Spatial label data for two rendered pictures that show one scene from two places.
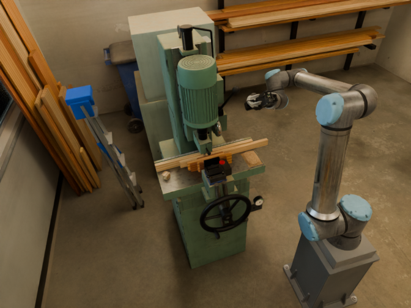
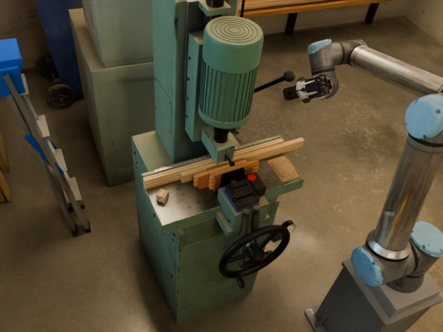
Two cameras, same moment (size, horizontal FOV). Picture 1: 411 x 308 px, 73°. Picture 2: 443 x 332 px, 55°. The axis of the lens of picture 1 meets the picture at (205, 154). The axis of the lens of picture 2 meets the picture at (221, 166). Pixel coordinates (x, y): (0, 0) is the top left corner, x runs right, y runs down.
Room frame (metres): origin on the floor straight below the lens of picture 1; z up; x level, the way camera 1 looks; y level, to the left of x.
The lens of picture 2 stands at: (0.12, 0.32, 2.12)
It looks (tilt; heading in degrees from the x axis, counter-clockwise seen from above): 47 degrees down; 343
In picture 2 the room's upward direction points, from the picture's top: 8 degrees clockwise
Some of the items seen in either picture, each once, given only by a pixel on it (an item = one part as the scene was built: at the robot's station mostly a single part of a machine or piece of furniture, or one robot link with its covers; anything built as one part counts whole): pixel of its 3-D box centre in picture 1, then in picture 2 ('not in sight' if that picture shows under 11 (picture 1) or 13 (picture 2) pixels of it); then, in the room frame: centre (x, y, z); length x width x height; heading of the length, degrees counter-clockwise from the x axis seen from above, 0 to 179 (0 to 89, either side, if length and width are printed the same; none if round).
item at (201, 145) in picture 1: (202, 142); (217, 143); (1.22, 0.01, 1.03); 0.14 x 0.07 x 0.09; 15
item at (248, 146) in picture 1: (224, 152); (245, 159); (1.23, -0.12, 0.92); 0.55 x 0.02 x 0.04; 105
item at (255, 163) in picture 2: (214, 162); (234, 174); (1.14, -0.05, 0.94); 0.20 x 0.02 x 0.08; 105
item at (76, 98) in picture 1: (111, 155); (43, 153); (1.69, 0.75, 0.58); 0.27 x 0.25 x 1.16; 104
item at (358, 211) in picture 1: (350, 214); (416, 248); (0.81, -0.71, 0.81); 0.17 x 0.15 x 0.18; 101
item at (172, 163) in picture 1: (205, 154); (217, 162); (1.22, 0.00, 0.93); 0.60 x 0.02 x 0.05; 105
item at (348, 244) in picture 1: (344, 229); (403, 265); (0.81, -0.71, 0.67); 0.19 x 0.19 x 0.10
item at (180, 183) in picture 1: (213, 175); (230, 194); (1.10, -0.03, 0.87); 0.61 x 0.30 x 0.06; 105
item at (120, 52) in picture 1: (142, 86); (73, 31); (3.01, 0.67, 0.48); 0.64 x 0.54 x 0.97; 104
